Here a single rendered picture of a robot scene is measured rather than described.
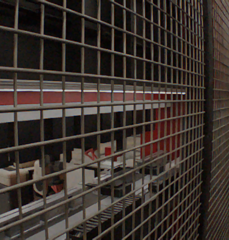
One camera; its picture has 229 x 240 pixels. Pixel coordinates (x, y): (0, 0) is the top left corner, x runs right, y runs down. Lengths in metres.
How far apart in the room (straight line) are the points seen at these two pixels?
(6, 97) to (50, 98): 0.24
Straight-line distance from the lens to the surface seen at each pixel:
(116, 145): 1.86
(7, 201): 2.69
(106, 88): 1.29
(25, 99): 1.20
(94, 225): 0.99
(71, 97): 1.42
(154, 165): 1.77
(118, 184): 1.40
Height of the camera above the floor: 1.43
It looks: 5 degrees down
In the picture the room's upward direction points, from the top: straight up
